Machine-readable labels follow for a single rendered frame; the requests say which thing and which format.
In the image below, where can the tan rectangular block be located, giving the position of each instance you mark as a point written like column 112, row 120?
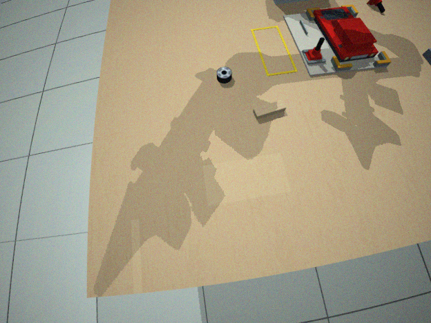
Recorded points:
column 269, row 109

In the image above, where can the black toy tyre with grey hub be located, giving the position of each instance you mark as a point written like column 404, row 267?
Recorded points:
column 224, row 75

